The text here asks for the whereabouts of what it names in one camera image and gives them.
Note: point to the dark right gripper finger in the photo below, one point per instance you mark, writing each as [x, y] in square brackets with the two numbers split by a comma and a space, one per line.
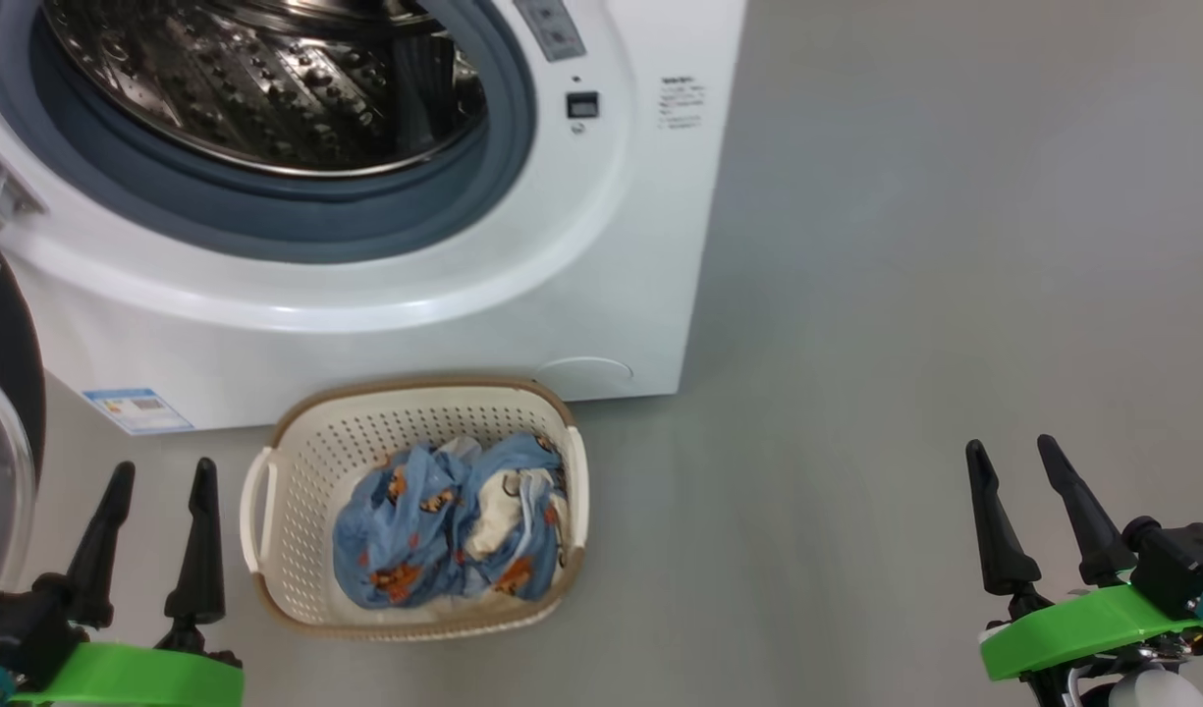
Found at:
[1004, 550]
[1092, 540]

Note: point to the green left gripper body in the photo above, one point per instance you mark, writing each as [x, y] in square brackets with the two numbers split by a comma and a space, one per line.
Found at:
[139, 678]

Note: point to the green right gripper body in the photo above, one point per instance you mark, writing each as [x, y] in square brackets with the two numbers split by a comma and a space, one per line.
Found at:
[1072, 633]

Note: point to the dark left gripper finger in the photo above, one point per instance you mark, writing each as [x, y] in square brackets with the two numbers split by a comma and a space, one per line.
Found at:
[200, 570]
[100, 560]

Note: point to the blue bear print garment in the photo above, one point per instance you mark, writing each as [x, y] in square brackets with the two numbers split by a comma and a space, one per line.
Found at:
[395, 540]

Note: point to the black round glass washer door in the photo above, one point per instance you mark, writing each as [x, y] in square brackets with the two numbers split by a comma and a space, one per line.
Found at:
[2, 334]

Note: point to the blue and cream garment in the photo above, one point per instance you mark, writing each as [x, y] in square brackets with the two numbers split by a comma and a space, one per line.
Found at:
[522, 511]

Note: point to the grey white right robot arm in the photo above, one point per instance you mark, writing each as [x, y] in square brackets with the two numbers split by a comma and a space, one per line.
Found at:
[1156, 687]

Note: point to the white front-load washing machine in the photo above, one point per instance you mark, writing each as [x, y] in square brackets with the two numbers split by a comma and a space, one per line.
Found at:
[414, 324]

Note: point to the chrome door hinge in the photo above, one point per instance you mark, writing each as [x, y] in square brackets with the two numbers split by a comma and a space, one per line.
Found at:
[2, 187]

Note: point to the stainless steel washing machine drum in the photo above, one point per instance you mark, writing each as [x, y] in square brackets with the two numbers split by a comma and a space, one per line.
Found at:
[267, 88]

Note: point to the cream perforated laundry basket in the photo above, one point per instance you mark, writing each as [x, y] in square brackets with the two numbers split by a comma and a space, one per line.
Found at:
[306, 462]

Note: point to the blue energy label sticker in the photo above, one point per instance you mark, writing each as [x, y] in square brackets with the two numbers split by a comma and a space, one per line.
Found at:
[139, 410]

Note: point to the round white filter cover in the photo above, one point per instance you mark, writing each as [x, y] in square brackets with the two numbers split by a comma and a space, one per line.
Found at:
[586, 373]

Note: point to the grey warning sticker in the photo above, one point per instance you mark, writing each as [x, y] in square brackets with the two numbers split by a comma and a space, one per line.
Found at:
[552, 29]

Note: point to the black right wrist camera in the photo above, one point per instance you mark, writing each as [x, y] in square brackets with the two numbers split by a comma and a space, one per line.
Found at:
[1180, 565]

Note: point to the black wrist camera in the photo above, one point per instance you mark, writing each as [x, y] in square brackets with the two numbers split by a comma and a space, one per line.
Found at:
[1180, 565]
[17, 628]

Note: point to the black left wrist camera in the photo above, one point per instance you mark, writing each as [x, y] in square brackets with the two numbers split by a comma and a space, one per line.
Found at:
[17, 628]

